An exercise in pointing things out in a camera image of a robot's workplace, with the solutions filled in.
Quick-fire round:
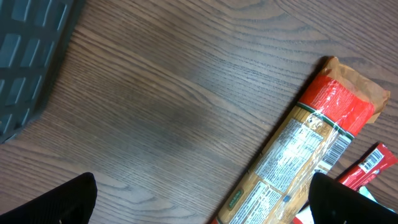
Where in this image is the teal snack packet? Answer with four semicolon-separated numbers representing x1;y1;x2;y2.
357;185;392;209

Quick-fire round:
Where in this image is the grey plastic mesh basket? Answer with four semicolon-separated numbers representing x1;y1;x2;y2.
1;0;85;143

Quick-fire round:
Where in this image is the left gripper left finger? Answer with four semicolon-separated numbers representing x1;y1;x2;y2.
1;172;98;224

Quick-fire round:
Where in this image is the orange noodle packet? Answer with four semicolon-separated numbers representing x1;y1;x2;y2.
213;57;390;224

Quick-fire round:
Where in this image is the red white stick packet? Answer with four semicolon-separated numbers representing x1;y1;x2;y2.
292;142;398;224

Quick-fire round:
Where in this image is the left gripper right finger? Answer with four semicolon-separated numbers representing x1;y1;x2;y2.
308;173;397;224

